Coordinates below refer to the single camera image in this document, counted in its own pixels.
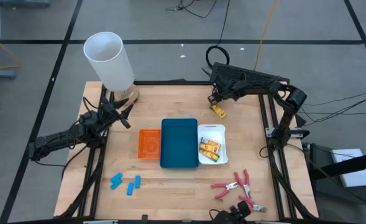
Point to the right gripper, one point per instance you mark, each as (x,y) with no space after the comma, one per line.
(224,88)

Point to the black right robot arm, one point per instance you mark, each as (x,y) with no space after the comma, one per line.
(291,99)

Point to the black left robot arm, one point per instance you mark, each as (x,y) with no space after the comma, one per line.
(61,138)

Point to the white plastic bin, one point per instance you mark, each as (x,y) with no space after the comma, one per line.
(213,132)

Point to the blue plastic bin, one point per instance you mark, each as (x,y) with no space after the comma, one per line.
(179,143)

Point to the black aluminium table frame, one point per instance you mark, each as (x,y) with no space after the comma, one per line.
(176,83)

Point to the orange plastic basket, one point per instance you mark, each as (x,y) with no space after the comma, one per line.
(150,144)

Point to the black table clamp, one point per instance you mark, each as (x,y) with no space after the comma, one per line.
(144,217)

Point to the black mesh panel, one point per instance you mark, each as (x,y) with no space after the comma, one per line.
(248,72)

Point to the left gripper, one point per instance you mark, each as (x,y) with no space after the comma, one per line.
(117,113)

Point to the black side table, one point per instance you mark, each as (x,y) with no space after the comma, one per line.
(321,161)

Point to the blue eraser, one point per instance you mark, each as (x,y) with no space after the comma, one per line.
(130,188)
(116,184)
(117,177)
(137,182)

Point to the white booklet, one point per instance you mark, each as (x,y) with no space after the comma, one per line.
(359,179)

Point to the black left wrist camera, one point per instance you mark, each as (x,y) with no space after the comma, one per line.
(107,109)

